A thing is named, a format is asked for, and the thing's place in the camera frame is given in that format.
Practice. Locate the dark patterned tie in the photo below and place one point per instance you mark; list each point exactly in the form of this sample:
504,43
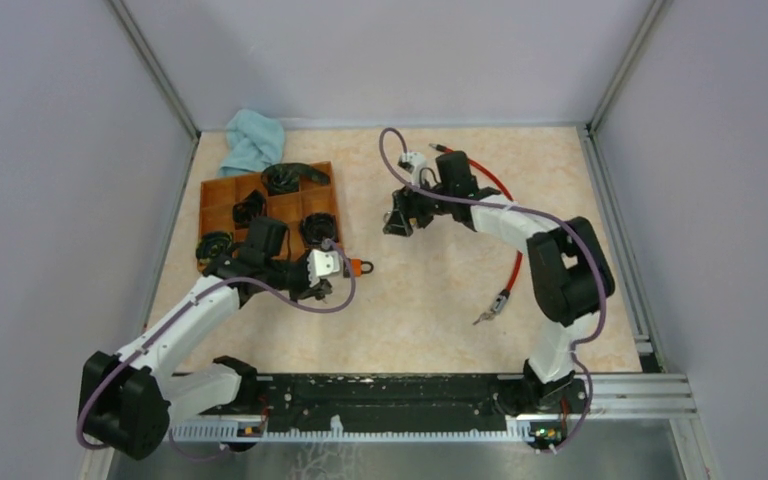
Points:
285,178

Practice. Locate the rolled dark tie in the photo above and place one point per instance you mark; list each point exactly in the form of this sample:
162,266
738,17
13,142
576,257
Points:
317,227

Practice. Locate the wooden divided tray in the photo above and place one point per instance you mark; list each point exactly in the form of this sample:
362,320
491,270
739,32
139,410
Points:
217,197

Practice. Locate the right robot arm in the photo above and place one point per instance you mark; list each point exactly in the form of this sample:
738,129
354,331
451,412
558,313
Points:
569,273

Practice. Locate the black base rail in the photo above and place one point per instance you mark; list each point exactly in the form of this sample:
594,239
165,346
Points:
398,402

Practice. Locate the aluminium frame post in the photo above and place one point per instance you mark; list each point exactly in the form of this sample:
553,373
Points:
151,63

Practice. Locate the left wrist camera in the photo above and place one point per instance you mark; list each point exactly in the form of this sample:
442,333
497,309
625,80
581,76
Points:
323,264

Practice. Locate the rolled tie middle tray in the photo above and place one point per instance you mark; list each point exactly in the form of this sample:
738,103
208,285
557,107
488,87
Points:
251,207

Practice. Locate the rolled tie at tray corner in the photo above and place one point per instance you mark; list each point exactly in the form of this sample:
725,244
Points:
211,245

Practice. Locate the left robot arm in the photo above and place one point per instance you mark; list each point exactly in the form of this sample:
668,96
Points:
131,400

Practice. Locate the white slotted cable duct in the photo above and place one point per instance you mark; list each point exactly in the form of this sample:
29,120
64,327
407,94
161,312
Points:
239,431

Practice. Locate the light blue towel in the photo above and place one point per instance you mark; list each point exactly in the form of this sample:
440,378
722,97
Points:
255,142

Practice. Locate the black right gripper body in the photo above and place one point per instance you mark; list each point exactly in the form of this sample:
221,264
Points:
423,205

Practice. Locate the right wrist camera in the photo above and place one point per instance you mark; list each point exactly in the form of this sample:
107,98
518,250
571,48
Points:
412,162

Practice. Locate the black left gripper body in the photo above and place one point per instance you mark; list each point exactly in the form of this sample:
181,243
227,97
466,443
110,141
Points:
301,283

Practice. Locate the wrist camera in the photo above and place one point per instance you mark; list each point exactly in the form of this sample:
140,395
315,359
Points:
323,264
412,162

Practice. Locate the orange black padlock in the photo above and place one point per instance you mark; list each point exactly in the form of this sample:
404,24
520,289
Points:
357,267

